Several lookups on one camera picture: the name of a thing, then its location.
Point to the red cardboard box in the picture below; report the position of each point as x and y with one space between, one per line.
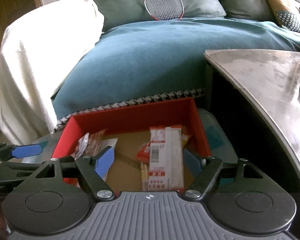
131 126

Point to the brown spicy snack packet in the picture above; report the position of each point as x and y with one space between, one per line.
94 143

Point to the blue white checkered cloth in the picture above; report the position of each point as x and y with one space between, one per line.
220 145

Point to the white fluffy blanket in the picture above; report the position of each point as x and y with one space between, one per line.
38 51

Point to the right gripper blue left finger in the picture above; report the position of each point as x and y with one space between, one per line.
92 172

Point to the red yellow snack packet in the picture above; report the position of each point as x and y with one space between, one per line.
143 154

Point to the marble coffee table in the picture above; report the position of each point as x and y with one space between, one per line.
270 81

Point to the teal sofa cover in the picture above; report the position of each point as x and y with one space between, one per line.
144 61

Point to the clear yellow small packet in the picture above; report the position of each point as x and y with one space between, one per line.
144 176

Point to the red white stick packet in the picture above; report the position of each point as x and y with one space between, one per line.
166 159

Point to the red badminton racket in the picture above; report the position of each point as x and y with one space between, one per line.
165 10

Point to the white duck gizzard packet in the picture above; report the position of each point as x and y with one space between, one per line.
81 146

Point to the orange patterned pillow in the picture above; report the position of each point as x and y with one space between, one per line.
286 14

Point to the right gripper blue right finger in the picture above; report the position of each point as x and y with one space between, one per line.
205 172

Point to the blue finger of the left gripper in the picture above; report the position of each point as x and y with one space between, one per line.
28 150

